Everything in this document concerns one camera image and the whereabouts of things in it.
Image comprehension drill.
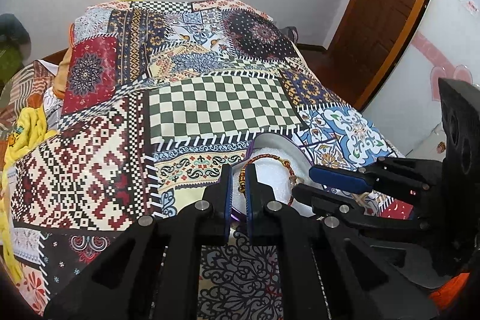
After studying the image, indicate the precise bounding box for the purple heart-shaped jewelry tin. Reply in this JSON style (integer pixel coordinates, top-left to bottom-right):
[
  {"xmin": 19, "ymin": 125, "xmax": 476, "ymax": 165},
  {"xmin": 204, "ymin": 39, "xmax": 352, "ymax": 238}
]
[{"xmin": 233, "ymin": 133, "xmax": 320, "ymax": 221}]

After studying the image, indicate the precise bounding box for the red beaded bracelet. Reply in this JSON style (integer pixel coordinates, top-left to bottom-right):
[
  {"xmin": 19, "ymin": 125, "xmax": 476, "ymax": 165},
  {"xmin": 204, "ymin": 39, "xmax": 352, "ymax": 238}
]
[{"xmin": 237, "ymin": 153, "xmax": 305, "ymax": 206}]

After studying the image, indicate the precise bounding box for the orange sleeve forearm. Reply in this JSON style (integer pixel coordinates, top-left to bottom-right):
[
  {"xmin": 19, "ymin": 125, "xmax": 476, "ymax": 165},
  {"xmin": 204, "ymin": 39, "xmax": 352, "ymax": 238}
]
[{"xmin": 429, "ymin": 273, "xmax": 470, "ymax": 312}]

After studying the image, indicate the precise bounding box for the white sliding door with hearts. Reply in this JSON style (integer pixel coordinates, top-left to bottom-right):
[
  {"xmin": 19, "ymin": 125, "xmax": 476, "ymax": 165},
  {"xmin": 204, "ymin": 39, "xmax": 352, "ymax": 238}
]
[{"xmin": 363, "ymin": 0, "xmax": 479, "ymax": 154}]

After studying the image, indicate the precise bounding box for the brown wooden door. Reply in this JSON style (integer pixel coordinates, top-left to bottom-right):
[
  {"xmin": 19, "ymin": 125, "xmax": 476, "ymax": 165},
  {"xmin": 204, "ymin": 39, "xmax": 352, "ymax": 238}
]
[{"xmin": 327, "ymin": 0, "xmax": 425, "ymax": 110}]

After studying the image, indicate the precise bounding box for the dark bag on floor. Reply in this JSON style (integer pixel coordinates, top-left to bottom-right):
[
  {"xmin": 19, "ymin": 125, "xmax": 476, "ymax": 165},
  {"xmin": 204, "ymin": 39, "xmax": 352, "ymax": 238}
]
[{"xmin": 281, "ymin": 26, "xmax": 299, "ymax": 44}]

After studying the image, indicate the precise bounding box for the patchwork patterned bedspread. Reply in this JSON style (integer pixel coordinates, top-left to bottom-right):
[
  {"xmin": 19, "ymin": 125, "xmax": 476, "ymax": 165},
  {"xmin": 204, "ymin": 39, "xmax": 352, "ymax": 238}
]
[{"xmin": 1, "ymin": 0, "xmax": 399, "ymax": 317}]

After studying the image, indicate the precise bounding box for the striped crumpled blanket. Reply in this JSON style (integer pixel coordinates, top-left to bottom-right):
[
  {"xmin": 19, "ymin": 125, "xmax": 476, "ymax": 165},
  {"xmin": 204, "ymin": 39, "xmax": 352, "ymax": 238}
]
[{"xmin": 1, "ymin": 60, "xmax": 55, "ymax": 141}]

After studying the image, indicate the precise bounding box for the green cloth covered stand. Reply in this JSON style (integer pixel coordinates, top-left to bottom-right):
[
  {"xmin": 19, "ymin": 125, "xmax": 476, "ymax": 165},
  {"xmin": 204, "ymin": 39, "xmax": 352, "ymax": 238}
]
[{"xmin": 0, "ymin": 41, "xmax": 23, "ymax": 85}]

